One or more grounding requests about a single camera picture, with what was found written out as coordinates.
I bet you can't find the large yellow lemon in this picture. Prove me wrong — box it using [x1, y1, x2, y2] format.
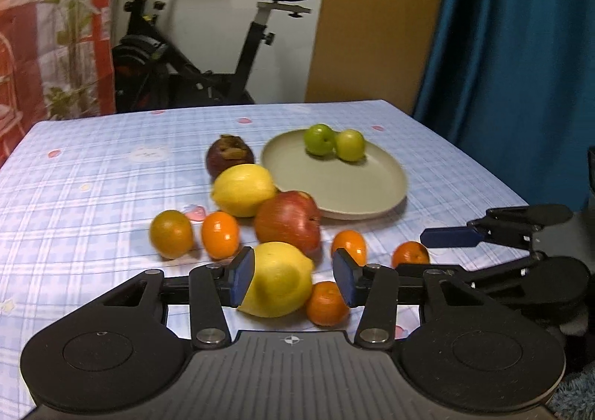
[238, 242, 313, 318]

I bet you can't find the wooden door panel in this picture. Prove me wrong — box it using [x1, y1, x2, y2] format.
[306, 0, 442, 113]

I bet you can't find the greenish orange citrus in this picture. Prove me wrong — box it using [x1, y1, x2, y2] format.
[149, 209, 194, 260]

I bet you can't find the small orange mandarin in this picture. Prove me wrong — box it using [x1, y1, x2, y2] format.
[391, 241, 431, 268]

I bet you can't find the red apple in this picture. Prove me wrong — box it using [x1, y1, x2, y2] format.
[253, 190, 321, 255]

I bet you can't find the dark green apple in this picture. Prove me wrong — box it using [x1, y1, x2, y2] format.
[303, 124, 336, 157]

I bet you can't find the dark purple mangosteen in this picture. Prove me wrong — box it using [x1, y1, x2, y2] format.
[206, 135, 255, 180]

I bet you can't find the orange tangerine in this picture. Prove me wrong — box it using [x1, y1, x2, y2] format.
[306, 281, 350, 327]

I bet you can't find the printed fabric backdrop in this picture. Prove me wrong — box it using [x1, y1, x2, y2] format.
[1, 0, 115, 160]

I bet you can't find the light green apple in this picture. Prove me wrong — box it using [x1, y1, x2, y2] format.
[335, 129, 366, 162]

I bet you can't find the beige round plate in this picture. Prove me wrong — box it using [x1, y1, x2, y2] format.
[260, 129, 408, 221]

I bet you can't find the black exercise bike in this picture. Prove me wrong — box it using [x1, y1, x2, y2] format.
[112, 0, 313, 113]

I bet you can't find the small orange kumquat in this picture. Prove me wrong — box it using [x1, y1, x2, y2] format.
[201, 211, 240, 261]

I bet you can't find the blue plaid tablecloth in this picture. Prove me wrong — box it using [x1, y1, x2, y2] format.
[1, 100, 521, 419]

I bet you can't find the teal curtain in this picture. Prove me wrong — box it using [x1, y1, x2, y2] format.
[414, 0, 594, 209]

